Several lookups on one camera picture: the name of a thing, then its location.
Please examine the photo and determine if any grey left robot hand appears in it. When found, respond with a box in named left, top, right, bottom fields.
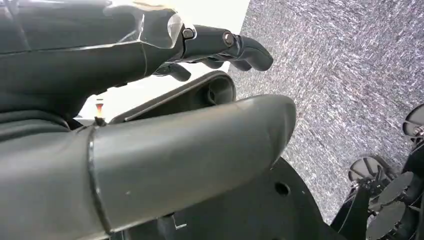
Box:
left=0, top=0, right=297, bottom=240

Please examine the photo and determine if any black wheeled chair base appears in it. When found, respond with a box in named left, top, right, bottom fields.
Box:
left=330, top=102, right=424, bottom=240

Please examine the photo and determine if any black robot foot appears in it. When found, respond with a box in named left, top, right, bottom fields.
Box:
left=122, top=157, right=347, bottom=240

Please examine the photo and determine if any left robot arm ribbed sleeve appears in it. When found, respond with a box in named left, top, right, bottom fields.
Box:
left=0, top=110, right=72, bottom=143

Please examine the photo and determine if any orange drink bottle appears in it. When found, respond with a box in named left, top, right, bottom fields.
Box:
left=95, top=98, right=106, bottom=121

